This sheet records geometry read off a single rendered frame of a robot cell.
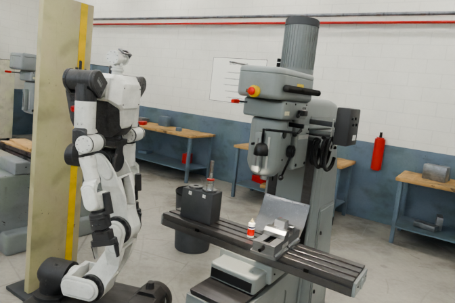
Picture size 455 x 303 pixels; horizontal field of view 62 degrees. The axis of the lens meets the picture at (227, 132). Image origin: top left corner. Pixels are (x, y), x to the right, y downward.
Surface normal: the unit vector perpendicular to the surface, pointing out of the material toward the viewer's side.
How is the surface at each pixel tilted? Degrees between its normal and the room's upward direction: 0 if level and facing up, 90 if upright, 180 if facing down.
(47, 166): 90
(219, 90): 90
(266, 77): 90
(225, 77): 90
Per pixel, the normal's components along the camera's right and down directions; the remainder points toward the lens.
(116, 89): 0.55, 0.07
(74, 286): -0.21, 0.08
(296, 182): -0.55, 0.04
